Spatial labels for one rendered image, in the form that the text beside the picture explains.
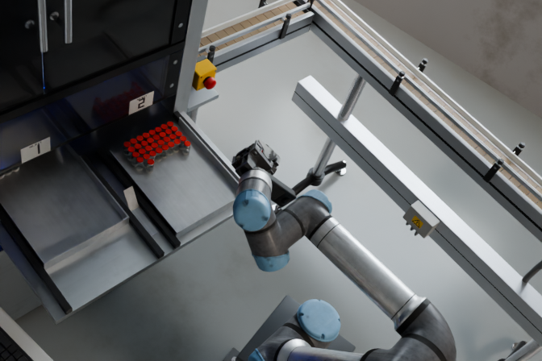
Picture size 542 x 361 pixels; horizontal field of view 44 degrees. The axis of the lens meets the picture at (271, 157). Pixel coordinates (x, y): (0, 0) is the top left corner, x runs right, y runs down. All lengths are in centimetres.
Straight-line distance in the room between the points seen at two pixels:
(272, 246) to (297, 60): 249
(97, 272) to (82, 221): 16
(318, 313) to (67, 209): 76
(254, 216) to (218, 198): 67
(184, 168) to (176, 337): 90
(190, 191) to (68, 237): 38
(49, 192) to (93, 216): 14
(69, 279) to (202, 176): 51
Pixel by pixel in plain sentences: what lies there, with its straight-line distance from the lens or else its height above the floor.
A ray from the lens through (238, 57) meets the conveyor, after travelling 244.
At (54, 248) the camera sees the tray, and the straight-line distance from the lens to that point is 190.
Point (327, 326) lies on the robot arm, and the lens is 174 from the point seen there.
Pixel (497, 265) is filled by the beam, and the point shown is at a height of 55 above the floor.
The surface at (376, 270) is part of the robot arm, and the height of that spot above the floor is 135.
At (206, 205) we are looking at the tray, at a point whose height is 88.
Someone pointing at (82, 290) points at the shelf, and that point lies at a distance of 185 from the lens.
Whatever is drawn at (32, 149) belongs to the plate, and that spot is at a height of 103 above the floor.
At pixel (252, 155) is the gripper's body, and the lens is 154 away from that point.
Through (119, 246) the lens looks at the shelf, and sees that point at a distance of 191.
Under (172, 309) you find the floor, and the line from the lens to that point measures 281.
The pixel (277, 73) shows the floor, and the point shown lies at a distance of 371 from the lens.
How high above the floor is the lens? 253
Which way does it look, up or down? 50 degrees down
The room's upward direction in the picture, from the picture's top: 20 degrees clockwise
